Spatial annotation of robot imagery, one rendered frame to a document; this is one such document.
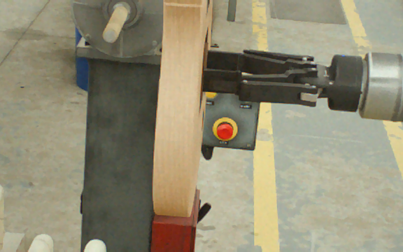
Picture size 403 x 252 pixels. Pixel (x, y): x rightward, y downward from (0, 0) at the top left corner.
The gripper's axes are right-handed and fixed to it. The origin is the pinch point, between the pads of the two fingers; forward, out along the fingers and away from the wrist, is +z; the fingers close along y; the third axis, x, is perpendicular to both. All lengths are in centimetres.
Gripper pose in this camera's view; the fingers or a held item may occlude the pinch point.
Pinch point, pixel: (206, 70)
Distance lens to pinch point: 124.6
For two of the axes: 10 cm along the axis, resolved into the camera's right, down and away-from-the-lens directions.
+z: -10.0, -0.9, 0.2
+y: 0.5, -3.7, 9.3
